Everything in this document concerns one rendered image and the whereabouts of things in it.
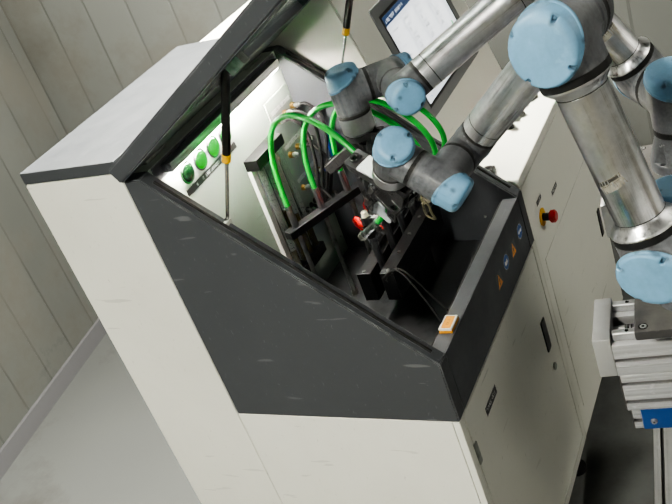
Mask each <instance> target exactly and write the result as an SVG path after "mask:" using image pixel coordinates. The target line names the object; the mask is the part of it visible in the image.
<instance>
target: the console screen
mask: <svg viewBox="0 0 672 504"><path fill-rule="evenodd" d="M368 13H369V15H370V17H371V18H372V20H373V22H374V24H375V25H376V27H377V29H378V30H379V32H380V34H381V36H382V37H383V39H384V41H385V43H386V44H387V46H388V48H389V49H390V51H391V53H392V55H393V54H399V53H402V52H408V53H409V54H410V55H411V57H412V59H413V58H414V57H415V56H417V55H418V54H419V53H420V52H421V51H422V50H423V49H425V48H426V47H427V46H428V45H429V44H430V43H431V42H432V41H434V40H435V39H436V38H437V37H438V36H439V35H440V34H442V33H443V32H444V31H445V30H446V29H447V28H448V27H449V26H451V25H452V24H453V23H454V22H455V21H456V20H457V19H459V18H460V16H459V14H458V13H457V11H456V9H455V7H454V5H453V3H452V2H451V0H379V1H378V2H377V3H376V4H375V5H374V6H373V7H372V8H371V9H370V10H369V11H368ZM478 53H479V51H477V52H476V53H475V54H474V55H473V56H471V57H470V58H469V59H468V60H467V61H466V62H465V63H463V64H462V65H461V66H460V67H459V68H458V69H456V70H455V71H454V72H453V73H452V74H451V75H450V76H448V77H447V78H446V79H445V80H444V81H443V82H441V83H440V84H439V85H438V86H437V87H436V88H435V89H433V90H432V91H431V92H430V93H429V94H428V95H426V101H425V104H424V106H423V107H424V108H425V109H427V110H428V111H429V112H430V113H431V114H432V115H433V116H434V117H435V118H436V116H437V115H438V113H439V112H440V110H441V109H442V107H443V106H444V104H445V103H446V101H447V100H448V98H449V97H450V95H451V94H452V92H453V91H454V89H455V88H456V86H457V85H458V83H459V82H460V80H461V78H462V77H463V75H464V74H465V72H466V71H467V69H468V68H469V66H470V65H471V63H472V62H473V60H474V59H475V57H476V56H477V54H478Z"/></svg>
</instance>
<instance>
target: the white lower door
mask: <svg viewBox="0 0 672 504"><path fill-rule="evenodd" d="M462 416H463V418H464V420H465V423H466V426H467V429H468V432H469V435H470V438H471V441H472V444H473V447H474V449H475V452H476V455H477V458H478V461H479V464H480V467H481V470H482V473H483V476H484V479H485V481H486V484H487V487H488V490H489V493H490V496H491V499H492V502H493V504H564V502H565V498H566V494H567V491H568V487H569V483H570V479H571V476H572V472H573V468H574V465H575V461H576V457H577V454H578V450H579V446H580V442H581V439H582V432H581V428H580V425H579V421H578V417H577V414H576V410H575V406H574V402H573V399H572V395H571V391H570V387H569V384H568V380H567V376H566V372H565V369H564V365H563V361H562V357H561V354H560V350H559V346H558V343H557V339H556V335H555V331H554V328H553V324H552V320H551V316H550V313H549V309H548V305H547V301H546V298H545V294H544V290H543V286H542V283H541V279H540V275H539V271H538V268H537V264H536V260H535V257H534V253H533V249H532V248H531V249H530V251H529V254H528V256H527V259H526V261H525V263H524V266H523V268H522V271H521V273H520V276H519V278H518V281H517V283H516V285H515V288H514V290H513V293H512V295H511V298H510V300H509V302H508V305H507V307H506V310H505V312H504V315H503V317H502V320H501V322H500V324H499V327H498V329H497V332H496V334H495V337H494V339H493V341H492V344H491V346H490V349H489V351H488V354H487V356H486V359H485V361H484V363H483V366H482V368H481V371H480V373H479V376H478V378H477V380H476V383H475V385H474V388H473V390H472V393H471V395H470V398H469V400H468V402H467V405H466V407H465V409H464V412H463V415H462Z"/></svg>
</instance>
